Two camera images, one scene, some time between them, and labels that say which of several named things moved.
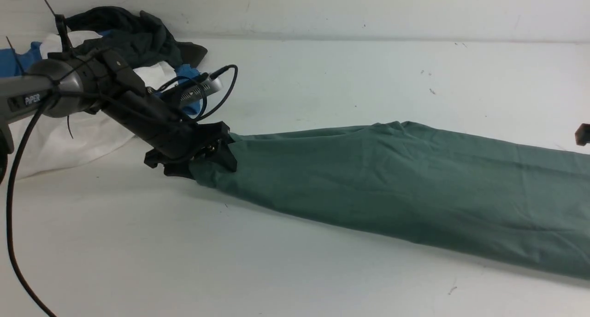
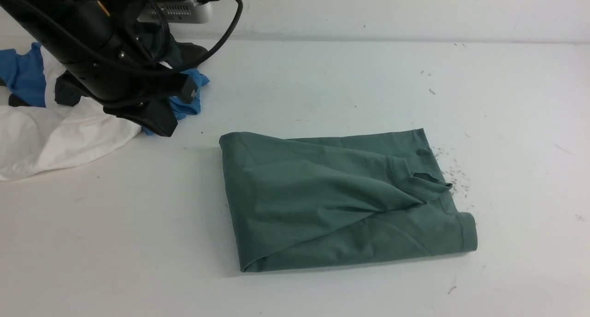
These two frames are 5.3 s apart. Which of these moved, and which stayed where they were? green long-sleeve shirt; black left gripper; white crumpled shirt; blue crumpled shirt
Moved: black left gripper; green long-sleeve shirt
Stayed: white crumpled shirt; blue crumpled shirt
